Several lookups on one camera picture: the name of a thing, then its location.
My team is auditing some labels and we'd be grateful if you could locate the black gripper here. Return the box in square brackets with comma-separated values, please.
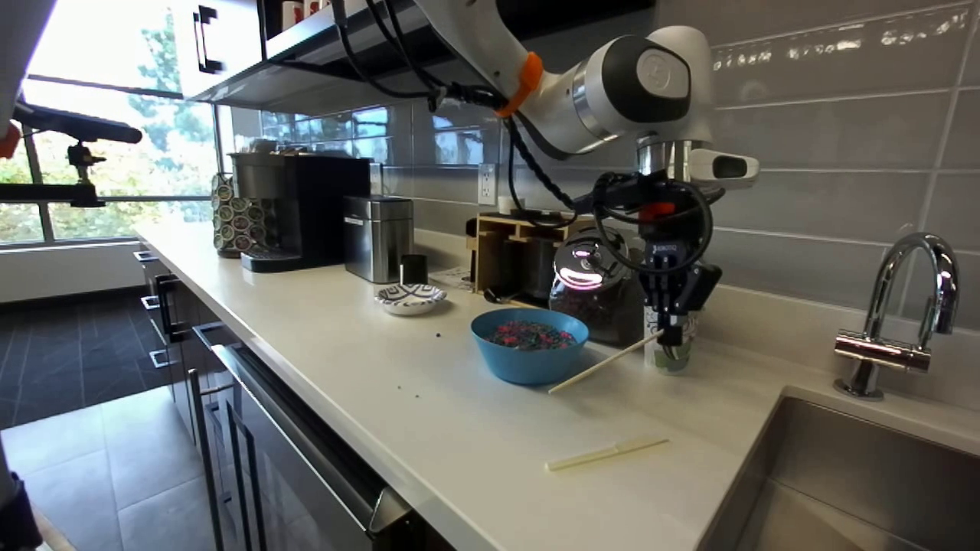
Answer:
[610, 178, 722, 348]

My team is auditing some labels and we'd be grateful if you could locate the wooden stirrer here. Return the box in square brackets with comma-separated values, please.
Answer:
[544, 439, 670, 471]
[544, 333, 659, 394]

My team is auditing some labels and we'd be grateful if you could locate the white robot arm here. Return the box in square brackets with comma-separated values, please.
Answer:
[365, 0, 759, 348]

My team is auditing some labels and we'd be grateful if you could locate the patterned paper coffee cup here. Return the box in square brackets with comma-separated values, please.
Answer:
[642, 307, 697, 372]

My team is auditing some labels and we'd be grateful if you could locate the wooden stirrer on counter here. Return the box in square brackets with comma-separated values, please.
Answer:
[544, 439, 670, 471]

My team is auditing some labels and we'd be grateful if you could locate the small black cup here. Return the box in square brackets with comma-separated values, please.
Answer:
[398, 255, 429, 285]

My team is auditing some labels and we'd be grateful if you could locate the black coffee machine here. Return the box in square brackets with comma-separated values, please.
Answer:
[231, 155, 371, 272]

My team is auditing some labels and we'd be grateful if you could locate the blue bowl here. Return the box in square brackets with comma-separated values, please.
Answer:
[470, 309, 589, 388]

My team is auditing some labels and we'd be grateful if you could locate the wooden organizer box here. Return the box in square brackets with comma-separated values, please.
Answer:
[470, 216, 584, 307]

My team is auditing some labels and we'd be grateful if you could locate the chrome faucet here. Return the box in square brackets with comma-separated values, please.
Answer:
[834, 231, 964, 401]

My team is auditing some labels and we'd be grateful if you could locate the stainless steel sink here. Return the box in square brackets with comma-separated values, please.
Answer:
[697, 397, 980, 551]

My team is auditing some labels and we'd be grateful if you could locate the small white dish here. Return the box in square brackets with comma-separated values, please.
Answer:
[372, 285, 446, 318]

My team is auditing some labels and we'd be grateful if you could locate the steel canister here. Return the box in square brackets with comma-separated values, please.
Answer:
[343, 197, 412, 285]

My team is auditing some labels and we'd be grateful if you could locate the dark upper cabinet shelf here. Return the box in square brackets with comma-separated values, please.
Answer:
[172, 0, 659, 115]

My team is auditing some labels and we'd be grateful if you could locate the patterned jar behind machine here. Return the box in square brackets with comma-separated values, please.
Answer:
[212, 173, 245, 259]

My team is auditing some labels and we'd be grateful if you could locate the grey drawer cabinet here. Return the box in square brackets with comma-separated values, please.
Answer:
[130, 242, 222, 442]

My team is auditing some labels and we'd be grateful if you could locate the dishwasher with steel handle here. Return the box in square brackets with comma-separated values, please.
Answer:
[193, 321, 452, 551]

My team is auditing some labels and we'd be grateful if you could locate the black tripod camera mount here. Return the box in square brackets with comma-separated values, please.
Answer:
[0, 103, 147, 212]

